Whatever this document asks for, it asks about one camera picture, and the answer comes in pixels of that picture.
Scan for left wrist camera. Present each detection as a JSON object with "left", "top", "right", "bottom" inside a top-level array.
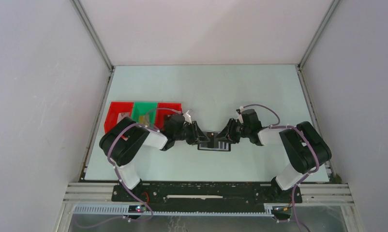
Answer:
[{"left": 182, "top": 109, "right": 193, "bottom": 124}]

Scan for red plastic bin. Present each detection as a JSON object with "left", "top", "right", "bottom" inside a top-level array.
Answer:
[
  {"left": 154, "top": 102, "right": 182, "bottom": 129},
  {"left": 104, "top": 101, "right": 134, "bottom": 133}
]

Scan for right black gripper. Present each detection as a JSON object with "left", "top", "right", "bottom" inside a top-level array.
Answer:
[{"left": 215, "top": 118, "right": 250, "bottom": 144}]

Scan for aluminium frame rail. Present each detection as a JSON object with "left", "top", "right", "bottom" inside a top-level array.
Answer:
[{"left": 63, "top": 183, "right": 355, "bottom": 206}]

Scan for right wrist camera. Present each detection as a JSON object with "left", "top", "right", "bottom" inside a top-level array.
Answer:
[{"left": 236, "top": 106, "right": 244, "bottom": 124}]

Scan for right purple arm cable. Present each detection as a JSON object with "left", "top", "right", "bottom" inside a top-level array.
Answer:
[{"left": 236, "top": 103, "right": 321, "bottom": 232}]

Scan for black VIP card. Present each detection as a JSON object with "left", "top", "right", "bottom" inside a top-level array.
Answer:
[{"left": 206, "top": 131, "right": 220, "bottom": 150}]

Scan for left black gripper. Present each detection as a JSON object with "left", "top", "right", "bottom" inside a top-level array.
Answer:
[{"left": 174, "top": 121, "right": 210, "bottom": 145}]

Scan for grey card in bin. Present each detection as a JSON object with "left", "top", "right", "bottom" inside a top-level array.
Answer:
[{"left": 118, "top": 112, "right": 130, "bottom": 121}]

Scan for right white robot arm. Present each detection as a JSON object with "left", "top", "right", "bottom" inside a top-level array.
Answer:
[{"left": 216, "top": 109, "right": 332, "bottom": 202}]

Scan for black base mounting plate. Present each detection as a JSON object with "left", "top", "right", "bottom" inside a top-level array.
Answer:
[{"left": 111, "top": 181, "right": 302, "bottom": 213}]

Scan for right red plastic bin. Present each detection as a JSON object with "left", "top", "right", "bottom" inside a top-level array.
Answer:
[{"left": 154, "top": 102, "right": 182, "bottom": 129}]

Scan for green plastic bin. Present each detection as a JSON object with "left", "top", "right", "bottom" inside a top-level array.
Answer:
[{"left": 131, "top": 101, "right": 158, "bottom": 127}]

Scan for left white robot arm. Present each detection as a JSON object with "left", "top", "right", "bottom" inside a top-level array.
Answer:
[{"left": 99, "top": 113, "right": 210, "bottom": 201}]

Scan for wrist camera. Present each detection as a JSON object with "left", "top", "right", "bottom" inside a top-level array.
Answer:
[
  {"left": 182, "top": 109, "right": 193, "bottom": 124},
  {"left": 236, "top": 106, "right": 244, "bottom": 124}
]

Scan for black leather card holder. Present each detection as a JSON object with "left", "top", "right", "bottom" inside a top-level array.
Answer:
[{"left": 197, "top": 131, "right": 231, "bottom": 152}]

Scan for left red plastic bin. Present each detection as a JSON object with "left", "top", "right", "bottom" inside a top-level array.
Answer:
[{"left": 104, "top": 101, "right": 134, "bottom": 133}]

